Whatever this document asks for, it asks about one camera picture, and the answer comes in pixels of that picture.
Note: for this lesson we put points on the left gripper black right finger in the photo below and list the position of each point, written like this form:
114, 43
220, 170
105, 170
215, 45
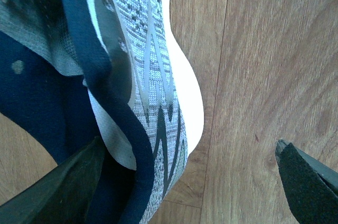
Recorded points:
310, 186

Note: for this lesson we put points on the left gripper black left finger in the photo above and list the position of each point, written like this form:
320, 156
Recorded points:
63, 195

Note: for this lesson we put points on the grey knit sneaker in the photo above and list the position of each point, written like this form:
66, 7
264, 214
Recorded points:
74, 70

